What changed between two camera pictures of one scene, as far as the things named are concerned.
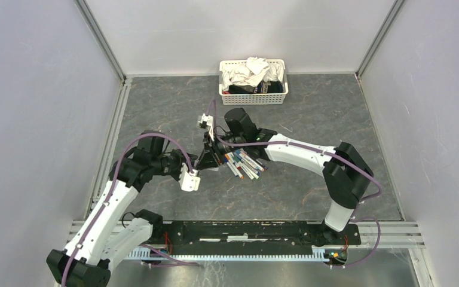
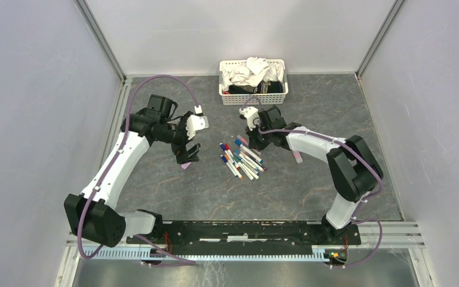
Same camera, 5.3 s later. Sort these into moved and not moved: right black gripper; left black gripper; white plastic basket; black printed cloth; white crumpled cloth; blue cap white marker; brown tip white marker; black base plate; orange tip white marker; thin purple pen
Moved: left black gripper; thin purple pen; right black gripper; blue cap white marker
Not moved: brown tip white marker; black base plate; white crumpled cloth; white plastic basket; black printed cloth; orange tip white marker
